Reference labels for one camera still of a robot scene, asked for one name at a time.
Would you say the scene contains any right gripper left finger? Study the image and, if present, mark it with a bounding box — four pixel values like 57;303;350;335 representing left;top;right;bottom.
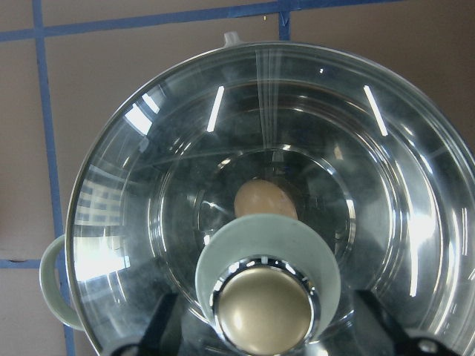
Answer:
107;293;183;355

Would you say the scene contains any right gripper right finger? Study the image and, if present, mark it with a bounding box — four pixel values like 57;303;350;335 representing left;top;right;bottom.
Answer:
352;289;474;355

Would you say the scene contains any glass pot lid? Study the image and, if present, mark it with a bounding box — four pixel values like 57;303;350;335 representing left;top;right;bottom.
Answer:
65;41;475;356

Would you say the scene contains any brown egg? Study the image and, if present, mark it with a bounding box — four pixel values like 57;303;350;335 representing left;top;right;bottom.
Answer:
234;179;298;220

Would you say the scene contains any pale green steel pot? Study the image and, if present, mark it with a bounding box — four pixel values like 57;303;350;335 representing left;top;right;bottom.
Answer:
39;30;475;332

